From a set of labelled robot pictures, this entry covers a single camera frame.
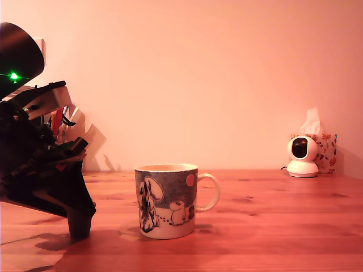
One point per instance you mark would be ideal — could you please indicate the floral tissue box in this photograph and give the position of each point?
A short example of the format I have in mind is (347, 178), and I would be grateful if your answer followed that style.
(327, 153)

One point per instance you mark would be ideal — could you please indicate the white illustrated ceramic mug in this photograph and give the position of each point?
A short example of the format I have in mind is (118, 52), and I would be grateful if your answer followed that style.
(164, 198)

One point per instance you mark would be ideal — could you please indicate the white tissue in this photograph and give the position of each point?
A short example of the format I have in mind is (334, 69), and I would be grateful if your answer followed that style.
(312, 122)

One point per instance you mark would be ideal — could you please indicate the red white paper packet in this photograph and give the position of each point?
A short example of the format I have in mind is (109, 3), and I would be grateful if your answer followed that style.
(58, 119)

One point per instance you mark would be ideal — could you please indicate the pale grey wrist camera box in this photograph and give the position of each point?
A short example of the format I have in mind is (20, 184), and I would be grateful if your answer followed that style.
(54, 97)

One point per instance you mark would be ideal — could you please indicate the small white round camera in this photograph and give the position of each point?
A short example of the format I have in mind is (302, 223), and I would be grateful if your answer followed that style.
(302, 158)

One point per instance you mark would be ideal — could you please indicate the dark brown coffee capsule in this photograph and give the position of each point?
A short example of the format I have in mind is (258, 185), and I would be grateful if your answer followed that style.
(80, 228)

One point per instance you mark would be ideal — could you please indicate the white wall plate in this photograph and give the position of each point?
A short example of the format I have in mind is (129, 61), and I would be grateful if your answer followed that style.
(41, 48)

